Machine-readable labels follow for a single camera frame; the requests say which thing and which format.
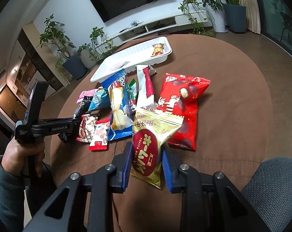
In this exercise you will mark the large red chocolate snack bag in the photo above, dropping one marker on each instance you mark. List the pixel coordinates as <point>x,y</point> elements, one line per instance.
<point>178,96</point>

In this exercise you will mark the orange cartoon snack packet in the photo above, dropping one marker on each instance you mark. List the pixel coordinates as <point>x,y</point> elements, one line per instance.
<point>158,49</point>

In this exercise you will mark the right tall plant blue pot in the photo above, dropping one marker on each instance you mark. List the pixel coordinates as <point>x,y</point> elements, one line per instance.
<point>235,13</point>

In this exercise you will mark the beige curtain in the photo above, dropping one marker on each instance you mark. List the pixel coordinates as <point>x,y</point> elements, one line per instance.
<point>253,15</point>

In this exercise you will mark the grey chair cushion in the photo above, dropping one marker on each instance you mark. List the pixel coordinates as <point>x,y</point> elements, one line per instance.
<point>270,192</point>

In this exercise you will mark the left forearm grey sleeve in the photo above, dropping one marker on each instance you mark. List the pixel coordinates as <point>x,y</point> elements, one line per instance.
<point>11,201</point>

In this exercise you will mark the blue cream sandwich packet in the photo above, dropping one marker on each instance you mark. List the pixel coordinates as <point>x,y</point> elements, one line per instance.
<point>121,119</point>

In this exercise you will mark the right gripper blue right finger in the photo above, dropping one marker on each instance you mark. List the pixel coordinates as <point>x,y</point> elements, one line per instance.
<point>167,171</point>

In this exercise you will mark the person's left hand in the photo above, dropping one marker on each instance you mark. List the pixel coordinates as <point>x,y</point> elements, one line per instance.
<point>13,158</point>

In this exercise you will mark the white plastic tray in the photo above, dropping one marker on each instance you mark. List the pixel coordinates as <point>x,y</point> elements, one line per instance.
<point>129,58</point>

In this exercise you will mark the tall plant blue pot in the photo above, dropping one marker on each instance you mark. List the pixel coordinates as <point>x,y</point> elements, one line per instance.
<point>235,13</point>
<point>54,35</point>

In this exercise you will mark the left tall plant blue pot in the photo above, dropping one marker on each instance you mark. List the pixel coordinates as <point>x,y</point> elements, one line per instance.
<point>54,35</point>

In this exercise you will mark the trailing plant white stand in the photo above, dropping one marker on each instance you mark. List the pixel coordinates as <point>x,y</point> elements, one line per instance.
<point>219,25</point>

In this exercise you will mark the brown red almond chocolate packet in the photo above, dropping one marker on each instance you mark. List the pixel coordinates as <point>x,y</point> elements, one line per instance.
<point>87,128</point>

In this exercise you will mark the light blue snack packet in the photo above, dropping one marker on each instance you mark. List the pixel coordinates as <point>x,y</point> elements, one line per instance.
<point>100,100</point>

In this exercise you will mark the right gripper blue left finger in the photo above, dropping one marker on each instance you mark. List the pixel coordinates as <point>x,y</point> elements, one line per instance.
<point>124,167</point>

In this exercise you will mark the pink white snack bar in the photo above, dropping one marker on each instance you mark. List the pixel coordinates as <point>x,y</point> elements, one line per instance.
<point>89,93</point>

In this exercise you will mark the gold red pie snack packet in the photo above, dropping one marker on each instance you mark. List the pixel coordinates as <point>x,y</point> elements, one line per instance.
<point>151,129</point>

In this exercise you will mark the leafy plant white pot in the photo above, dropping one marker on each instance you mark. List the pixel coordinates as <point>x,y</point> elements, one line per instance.
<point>99,48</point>

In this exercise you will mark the white red snack packet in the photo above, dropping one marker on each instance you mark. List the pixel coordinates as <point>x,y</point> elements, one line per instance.
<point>146,91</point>

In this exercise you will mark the green white snack packet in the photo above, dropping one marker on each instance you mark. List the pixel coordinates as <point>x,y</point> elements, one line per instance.
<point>132,94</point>

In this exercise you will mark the white tv cabinet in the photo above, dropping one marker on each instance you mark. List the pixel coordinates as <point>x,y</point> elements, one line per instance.
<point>163,24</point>

